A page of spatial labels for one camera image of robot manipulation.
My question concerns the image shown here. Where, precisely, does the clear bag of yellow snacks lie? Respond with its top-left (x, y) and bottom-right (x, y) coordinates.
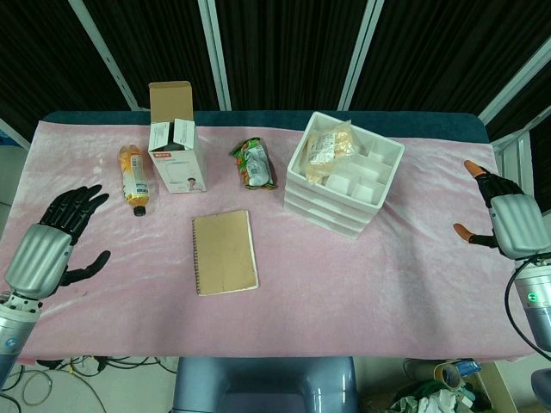
top-left (304, 120), bottom-right (358, 186)

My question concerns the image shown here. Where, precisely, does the white drawer organizer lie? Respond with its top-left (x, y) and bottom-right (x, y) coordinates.
top-left (282, 110), bottom-right (406, 240)

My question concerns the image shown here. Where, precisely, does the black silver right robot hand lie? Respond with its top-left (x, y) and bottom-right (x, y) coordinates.
top-left (452, 158), bottom-right (551, 260)

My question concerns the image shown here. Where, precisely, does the green orange snack packet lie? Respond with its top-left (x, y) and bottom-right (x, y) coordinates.
top-left (230, 137), bottom-right (279, 190)

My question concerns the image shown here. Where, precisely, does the open white cardboard box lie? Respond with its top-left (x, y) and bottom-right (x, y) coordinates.
top-left (147, 80), bottom-right (207, 194)

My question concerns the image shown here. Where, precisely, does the brown spiral notebook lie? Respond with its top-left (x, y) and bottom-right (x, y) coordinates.
top-left (191, 209), bottom-right (261, 298)

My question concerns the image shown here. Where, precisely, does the black curtain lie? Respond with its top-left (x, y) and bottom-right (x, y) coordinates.
top-left (0, 0), bottom-right (551, 143)

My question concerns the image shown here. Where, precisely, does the green white cloth pile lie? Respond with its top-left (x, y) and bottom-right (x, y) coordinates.
top-left (389, 376), bottom-right (492, 413)

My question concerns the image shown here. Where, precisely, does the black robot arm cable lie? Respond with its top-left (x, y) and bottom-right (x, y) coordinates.
top-left (505, 256), bottom-right (551, 358)

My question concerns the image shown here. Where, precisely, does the orange juice bottle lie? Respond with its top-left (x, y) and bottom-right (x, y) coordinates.
top-left (118, 145), bottom-right (152, 218)

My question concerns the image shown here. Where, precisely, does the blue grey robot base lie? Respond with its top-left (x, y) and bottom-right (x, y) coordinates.
top-left (171, 355), bottom-right (361, 413)

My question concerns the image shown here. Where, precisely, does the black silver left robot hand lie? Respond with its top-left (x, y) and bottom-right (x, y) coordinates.
top-left (3, 184), bottom-right (112, 302)

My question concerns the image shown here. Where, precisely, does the white metal frame post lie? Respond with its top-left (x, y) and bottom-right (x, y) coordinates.
top-left (68, 0), bottom-right (142, 111)
top-left (477, 34), bottom-right (551, 124)
top-left (338, 0), bottom-right (385, 111)
top-left (197, 0), bottom-right (232, 111)

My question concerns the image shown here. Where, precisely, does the black floor cable bundle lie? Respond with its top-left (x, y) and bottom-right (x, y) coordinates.
top-left (36, 354), bottom-right (177, 376)

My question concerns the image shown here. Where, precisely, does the pink table cloth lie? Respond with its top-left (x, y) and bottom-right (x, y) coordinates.
top-left (0, 120), bottom-right (544, 367)

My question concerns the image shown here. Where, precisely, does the brown tape roll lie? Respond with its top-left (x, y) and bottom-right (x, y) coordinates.
top-left (432, 361), bottom-right (466, 391)

